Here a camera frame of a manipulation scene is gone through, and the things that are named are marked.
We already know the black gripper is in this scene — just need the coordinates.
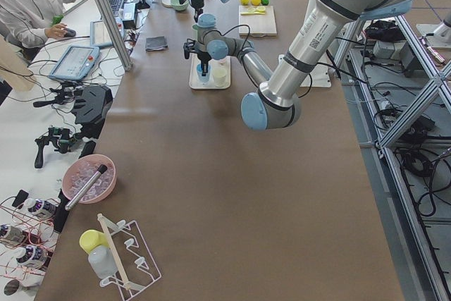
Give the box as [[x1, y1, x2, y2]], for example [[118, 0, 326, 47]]
[[179, 0, 204, 23], [183, 38, 211, 76]]

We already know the blue plastic cup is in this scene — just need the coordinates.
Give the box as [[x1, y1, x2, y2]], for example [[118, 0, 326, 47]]
[[197, 70, 210, 85]]

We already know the cream plastic cup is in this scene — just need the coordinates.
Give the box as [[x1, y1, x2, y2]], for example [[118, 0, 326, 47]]
[[212, 68, 227, 87]]

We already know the cream rabbit tray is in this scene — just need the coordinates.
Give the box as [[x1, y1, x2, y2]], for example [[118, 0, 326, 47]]
[[189, 56, 231, 90]]

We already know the green bowl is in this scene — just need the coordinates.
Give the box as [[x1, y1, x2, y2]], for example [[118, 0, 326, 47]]
[[171, 0, 189, 11]]

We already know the yellow plastic knife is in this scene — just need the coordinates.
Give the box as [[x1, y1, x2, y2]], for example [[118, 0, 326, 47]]
[[240, 11, 266, 16]]

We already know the grey folded cloth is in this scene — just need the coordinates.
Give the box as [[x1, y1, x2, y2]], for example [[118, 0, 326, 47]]
[[145, 36, 168, 51]]

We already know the wooden cutting board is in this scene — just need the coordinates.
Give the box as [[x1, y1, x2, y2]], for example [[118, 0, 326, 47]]
[[238, 5, 277, 37]]

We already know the blue teach pendant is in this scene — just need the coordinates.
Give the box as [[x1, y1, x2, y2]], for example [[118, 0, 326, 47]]
[[49, 45, 100, 81], [89, 17, 125, 49]]

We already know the black stand base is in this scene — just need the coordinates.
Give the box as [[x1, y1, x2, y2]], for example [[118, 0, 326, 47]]
[[71, 85, 113, 139]]

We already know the metal muddler in bowl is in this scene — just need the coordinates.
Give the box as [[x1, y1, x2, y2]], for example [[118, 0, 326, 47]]
[[65, 164, 108, 211]]

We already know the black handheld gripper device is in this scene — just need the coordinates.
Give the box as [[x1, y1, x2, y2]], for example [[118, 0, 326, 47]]
[[34, 125, 82, 168]]

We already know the seated person in white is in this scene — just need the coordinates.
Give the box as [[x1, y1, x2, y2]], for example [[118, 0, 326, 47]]
[[1, 0, 76, 49]]

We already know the yellow cup on rack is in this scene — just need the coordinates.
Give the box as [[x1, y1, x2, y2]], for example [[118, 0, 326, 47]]
[[79, 229, 109, 254]]

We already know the clear cup on rack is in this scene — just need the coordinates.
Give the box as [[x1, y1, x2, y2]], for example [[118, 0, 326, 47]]
[[88, 245, 118, 279]]

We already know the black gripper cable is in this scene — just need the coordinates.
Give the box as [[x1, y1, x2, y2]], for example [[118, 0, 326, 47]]
[[218, 25, 254, 66]]

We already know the aluminium frame post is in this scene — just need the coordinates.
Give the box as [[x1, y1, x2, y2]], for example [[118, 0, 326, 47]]
[[95, 0, 132, 71]]

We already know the white wire cup rack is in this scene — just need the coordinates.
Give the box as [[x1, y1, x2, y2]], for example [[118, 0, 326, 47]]
[[97, 214, 163, 300]]

